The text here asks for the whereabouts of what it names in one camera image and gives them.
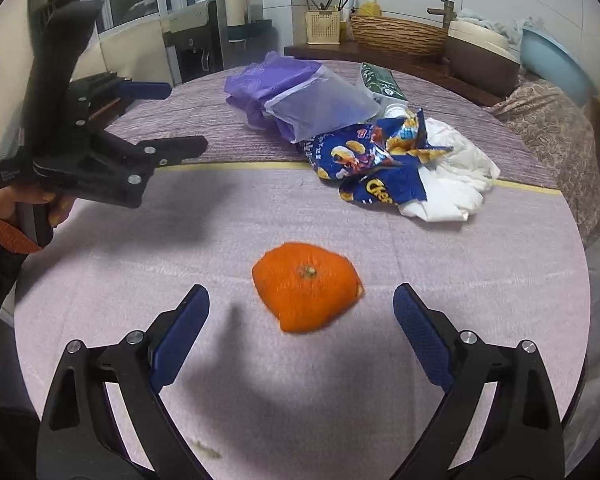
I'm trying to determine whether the dark teal cup holder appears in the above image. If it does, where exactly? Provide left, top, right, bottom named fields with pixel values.
left=225, top=19, right=276, bottom=47

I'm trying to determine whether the brass faucet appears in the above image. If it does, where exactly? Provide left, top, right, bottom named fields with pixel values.
left=426, top=0, right=457, bottom=29

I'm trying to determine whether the bunch of dark chopsticks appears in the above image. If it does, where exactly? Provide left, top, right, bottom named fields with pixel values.
left=305, top=0, right=354, bottom=12

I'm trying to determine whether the orange tangerine peel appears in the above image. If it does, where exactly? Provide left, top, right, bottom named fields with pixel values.
left=251, top=242, right=365, bottom=334

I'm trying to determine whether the grey water dispenser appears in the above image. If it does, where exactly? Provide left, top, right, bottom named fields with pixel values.
left=162, top=0, right=228, bottom=86

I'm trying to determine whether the purple plastic bag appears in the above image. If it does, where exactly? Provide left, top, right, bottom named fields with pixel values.
left=224, top=51, right=381, bottom=145

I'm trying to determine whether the light blue plastic basin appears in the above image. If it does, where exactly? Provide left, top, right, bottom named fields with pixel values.
left=520, top=26, right=599, bottom=107

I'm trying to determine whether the green tissue packet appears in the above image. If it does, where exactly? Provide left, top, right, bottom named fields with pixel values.
left=360, top=61, right=410, bottom=106

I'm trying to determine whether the white tissue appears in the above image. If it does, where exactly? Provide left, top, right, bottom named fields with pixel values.
left=397, top=117, right=501, bottom=223

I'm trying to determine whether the pale crumpled towel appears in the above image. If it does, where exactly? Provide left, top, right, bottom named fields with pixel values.
left=457, top=7, right=531, bottom=44

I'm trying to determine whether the beige chopstick holder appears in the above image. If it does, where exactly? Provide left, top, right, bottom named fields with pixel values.
left=305, top=9, right=342, bottom=45

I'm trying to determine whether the brown pot with white lid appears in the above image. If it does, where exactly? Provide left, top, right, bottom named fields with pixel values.
left=445, top=17, right=523, bottom=99

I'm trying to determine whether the person's left hand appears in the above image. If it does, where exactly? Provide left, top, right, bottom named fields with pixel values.
left=0, top=183, right=77, bottom=230

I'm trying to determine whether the blue snack bag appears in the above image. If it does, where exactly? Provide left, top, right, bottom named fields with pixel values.
left=300, top=107, right=455, bottom=207

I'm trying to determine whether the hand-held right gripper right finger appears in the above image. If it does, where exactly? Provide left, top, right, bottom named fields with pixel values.
left=392, top=282, right=566, bottom=480

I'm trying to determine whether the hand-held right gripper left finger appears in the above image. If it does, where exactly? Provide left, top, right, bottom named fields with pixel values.
left=36, top=284, right=211, bottom=480

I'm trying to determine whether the woven wicker basin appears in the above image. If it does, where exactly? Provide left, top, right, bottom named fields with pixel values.
left=350, top=12, right=448, bottom=57

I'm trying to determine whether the person's left forearm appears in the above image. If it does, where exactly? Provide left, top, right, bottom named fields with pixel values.
left=0, top=185, right=44, bottom=411

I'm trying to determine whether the floral cloth cover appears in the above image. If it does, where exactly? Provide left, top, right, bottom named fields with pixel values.
left=485, top=77, right=600, bottom=247

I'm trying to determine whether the white paper cup stack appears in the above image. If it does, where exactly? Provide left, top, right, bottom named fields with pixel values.
left=224, top=0, right=251, bottom=28

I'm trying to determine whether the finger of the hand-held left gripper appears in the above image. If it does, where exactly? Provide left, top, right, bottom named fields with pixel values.
left=34, top=131, right=210, bottom=209
left=67, top=75, right=174, bottom=127

